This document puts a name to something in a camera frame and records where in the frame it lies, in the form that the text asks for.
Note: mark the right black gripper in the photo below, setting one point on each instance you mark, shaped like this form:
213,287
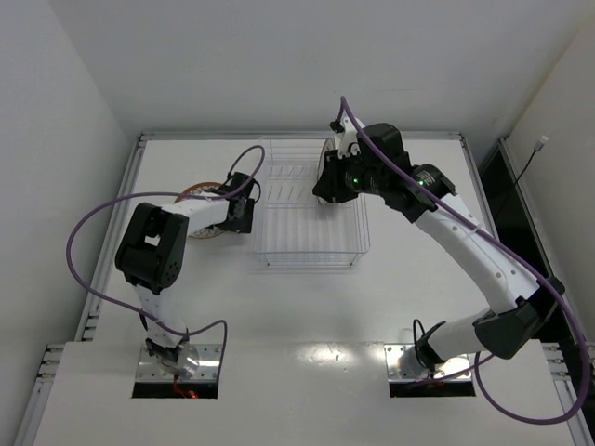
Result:
328,181

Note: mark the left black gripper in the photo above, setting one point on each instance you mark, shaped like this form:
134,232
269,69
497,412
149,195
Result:
246,214

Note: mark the flower pattern plate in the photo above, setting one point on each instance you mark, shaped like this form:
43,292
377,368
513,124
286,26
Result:
204,188

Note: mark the glass plate orange sunburst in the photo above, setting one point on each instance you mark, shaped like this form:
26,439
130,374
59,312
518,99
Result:
325,174

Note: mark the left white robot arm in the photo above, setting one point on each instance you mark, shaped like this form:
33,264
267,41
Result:
151,254

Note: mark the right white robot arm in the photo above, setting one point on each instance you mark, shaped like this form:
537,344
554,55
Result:
518,306

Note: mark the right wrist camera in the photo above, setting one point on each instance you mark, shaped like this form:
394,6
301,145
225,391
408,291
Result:
346,144

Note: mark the white wire dish rack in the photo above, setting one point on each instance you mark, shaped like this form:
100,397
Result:
294,229

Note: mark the black cable white plug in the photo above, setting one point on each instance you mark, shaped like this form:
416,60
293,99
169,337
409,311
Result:
537,148

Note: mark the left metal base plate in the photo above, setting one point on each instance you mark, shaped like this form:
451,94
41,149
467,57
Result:
200,362

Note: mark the metal base plate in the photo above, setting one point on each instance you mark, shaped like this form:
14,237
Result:
200,362
401,368

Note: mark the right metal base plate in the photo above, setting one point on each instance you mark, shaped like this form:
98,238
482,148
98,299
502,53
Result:
401,368

